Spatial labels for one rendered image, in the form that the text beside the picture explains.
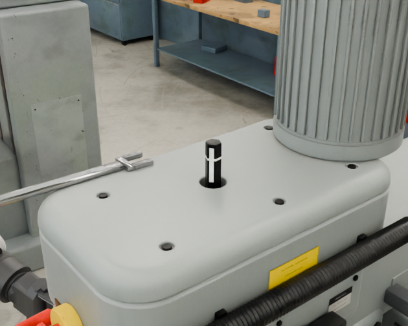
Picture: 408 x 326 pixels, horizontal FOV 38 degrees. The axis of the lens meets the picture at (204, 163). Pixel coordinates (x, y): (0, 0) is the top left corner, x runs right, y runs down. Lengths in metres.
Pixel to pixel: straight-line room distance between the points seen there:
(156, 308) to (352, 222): 0.32
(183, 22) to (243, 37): 1.20
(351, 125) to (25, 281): 0.75
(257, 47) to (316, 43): 6.22
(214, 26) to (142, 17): 1.16
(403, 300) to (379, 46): 0.44
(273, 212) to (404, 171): 0.47
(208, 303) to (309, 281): 0.15
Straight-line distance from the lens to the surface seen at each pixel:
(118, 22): 8.20
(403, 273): 1.09
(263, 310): 0.73
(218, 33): 7.56
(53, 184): 0.81
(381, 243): 0.87
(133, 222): 0.73
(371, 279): 1.01
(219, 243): 0.69
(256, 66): 6.66
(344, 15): 0.81
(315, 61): 0.84
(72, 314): 0.76
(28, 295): 1.27
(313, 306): 0.90
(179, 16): 8.19
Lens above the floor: 2.28
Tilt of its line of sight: 27 degrees down
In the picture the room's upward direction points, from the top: straight up
